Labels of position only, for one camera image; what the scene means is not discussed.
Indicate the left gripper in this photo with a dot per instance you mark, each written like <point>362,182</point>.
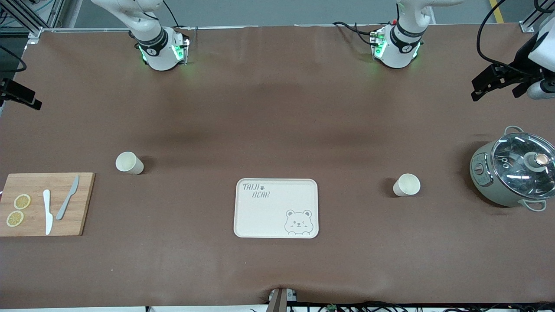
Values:
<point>523,65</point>

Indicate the white IKEA cup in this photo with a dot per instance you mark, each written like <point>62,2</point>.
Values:
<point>407,185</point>
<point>128,162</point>

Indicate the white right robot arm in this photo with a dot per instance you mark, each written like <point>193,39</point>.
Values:
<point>158,54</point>

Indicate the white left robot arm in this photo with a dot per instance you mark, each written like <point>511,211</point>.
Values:
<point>396,54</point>

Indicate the glass pot lid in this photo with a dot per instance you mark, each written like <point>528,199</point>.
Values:
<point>520,167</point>

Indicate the bamboo cutting board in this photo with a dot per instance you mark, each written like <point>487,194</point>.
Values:
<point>37,182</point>

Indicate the grey-green electric pot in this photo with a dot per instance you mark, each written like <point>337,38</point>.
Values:
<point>481,175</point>

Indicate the lemon slice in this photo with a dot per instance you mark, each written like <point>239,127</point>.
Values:
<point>15,218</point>
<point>22,201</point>

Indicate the grey plastic knife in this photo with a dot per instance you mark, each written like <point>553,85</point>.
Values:
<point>66,203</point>

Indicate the white plastic knife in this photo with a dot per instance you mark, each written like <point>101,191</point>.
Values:
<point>47,212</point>

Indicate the brown table cover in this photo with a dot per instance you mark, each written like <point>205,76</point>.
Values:
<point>277,130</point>

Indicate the cream bear print tray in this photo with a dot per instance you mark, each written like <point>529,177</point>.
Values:
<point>269,216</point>

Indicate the aluminium frame profile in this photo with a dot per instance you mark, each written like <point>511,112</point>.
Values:
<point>26,19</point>
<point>535,19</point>

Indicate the camera mount post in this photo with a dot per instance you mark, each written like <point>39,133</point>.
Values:
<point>277,301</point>

